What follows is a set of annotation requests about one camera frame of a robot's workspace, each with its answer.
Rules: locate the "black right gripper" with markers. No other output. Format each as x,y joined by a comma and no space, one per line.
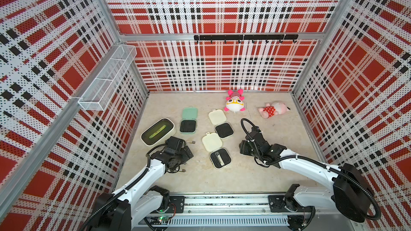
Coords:
244,146

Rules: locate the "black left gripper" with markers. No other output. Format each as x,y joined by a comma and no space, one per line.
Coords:
185,157

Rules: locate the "cream nail clipper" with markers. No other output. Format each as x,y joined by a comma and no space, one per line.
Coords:
220,159

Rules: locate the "cream nail kit case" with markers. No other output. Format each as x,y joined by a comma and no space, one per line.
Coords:
214,145
219,120

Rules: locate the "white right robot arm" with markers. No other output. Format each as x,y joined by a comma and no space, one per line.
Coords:
342,187

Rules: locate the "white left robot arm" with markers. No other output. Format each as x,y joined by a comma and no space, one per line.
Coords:
131,192

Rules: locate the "green nail kit case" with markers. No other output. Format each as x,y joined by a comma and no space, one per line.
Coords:
188,124

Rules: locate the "green oval tray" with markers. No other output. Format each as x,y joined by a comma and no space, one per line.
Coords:
158,133

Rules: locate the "pink strawberry plush toy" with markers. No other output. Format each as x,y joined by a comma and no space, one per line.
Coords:
273,109

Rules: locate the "pink owl plush toy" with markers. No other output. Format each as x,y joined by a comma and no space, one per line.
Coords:
235,101

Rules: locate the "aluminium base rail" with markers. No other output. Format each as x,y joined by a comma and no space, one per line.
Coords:
247,210

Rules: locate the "clear wall shelf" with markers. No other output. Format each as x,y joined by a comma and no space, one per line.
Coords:
100,92

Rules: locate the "black hook rail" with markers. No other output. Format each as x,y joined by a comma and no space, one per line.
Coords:
247,37

